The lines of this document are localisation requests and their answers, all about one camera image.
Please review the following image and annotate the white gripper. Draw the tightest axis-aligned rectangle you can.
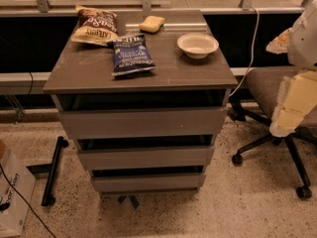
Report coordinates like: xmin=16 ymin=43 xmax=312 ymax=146
xmin=265 ymin=0 xmax=317 ymax=137

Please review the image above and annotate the black cable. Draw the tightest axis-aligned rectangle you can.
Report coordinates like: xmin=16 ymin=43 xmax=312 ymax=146
xmin=0 ymin=164 xmax=57 ymax=238

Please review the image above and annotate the metal window railing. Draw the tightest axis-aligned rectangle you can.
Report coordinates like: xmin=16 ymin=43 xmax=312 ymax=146
xmin=0 ymin=0 xmax=317 ymax=17

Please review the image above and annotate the white cardboard box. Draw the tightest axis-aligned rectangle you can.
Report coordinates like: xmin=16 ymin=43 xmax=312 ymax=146
xmin=0 ymin=141 xmax=36 ymax=238

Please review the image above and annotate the grey bottom drawer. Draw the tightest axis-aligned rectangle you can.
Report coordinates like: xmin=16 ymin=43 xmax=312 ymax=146
xmin=91 ymin=174 xmax=205 ymax=192

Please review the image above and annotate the grey drawer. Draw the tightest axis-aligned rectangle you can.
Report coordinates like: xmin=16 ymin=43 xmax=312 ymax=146
xmin=59 ymin=108 xmax=227 ymax=140
xmin=91 ymin=174 xmax=205 ymax=192
xmin=78 ymin=146 xmax=215 ymax=171

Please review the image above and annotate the grey office chair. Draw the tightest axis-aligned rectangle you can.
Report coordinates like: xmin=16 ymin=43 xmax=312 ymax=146
xmin=229 ymin=66 xmax=317 ymax=199

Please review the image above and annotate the white bowl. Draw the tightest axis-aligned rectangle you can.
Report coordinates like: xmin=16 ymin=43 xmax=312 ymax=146
xmin=177 ymin=33 xmax=219 ymax=60

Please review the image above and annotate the black bar on floor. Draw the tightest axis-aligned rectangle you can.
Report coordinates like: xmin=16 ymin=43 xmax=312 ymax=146
xmin=42 ymin=136 xmax=68 ymax=206

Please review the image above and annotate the brown chip bag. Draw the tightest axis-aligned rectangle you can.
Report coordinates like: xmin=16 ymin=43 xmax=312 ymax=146
xmin=70 ymin=5 xmax=118 ymax=47

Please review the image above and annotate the yellow sponge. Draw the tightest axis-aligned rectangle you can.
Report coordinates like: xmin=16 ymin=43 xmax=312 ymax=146
xmin=139 ymin=16 xmax=165 ymax=34

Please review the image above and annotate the blue vinegar chip bag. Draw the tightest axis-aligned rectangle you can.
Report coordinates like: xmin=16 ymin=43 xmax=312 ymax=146
xmin=107 ymin=34 xmax=156 ymax=77

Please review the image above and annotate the white cable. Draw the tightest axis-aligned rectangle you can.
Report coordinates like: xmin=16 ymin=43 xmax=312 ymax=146
xmin=229 ymin=6 xmax=261 ymax=98

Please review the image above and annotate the grey drawer cabinet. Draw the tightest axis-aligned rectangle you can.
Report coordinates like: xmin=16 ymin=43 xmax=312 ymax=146
xmin=44 ymin=10 xmax=237 ymax=198

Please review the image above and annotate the grey top drawer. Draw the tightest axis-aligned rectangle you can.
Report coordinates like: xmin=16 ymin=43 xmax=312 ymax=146
xmin=59 ymin=108 xmax=227 ymax=140

